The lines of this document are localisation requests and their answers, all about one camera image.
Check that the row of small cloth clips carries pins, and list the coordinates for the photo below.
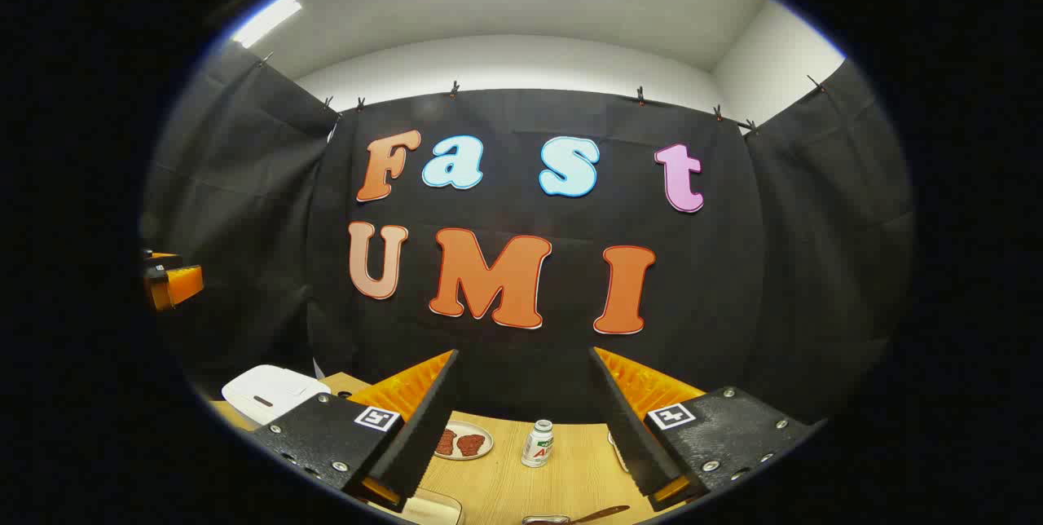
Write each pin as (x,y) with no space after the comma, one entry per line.
(454,89)

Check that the white green-label drink bottle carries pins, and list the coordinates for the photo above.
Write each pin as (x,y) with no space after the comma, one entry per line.
(538,445)

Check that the ceiling light panel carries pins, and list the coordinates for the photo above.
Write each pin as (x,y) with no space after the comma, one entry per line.
(265,19)

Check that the white rice cooker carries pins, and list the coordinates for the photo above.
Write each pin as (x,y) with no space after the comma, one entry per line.
(273,394)

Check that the clear tray of white rice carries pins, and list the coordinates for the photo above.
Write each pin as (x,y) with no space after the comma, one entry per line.
(436,509)

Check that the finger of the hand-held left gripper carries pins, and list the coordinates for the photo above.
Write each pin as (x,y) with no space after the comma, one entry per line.
(163,256)
(183,284)

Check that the brown wooden spoon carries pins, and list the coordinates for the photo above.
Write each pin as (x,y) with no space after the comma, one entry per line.
(603,513)

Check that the black backdrop cloth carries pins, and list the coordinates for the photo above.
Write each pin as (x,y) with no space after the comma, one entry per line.
(733,264)

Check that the red meat piece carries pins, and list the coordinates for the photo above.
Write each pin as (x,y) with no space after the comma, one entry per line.
(445,442)
(471,444)

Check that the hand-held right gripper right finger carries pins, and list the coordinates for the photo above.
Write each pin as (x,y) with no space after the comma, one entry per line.
(631,443)

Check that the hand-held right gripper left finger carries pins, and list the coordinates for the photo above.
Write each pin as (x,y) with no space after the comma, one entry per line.
(415,447)

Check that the white round plate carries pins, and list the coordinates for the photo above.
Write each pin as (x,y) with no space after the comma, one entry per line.
(481,452)

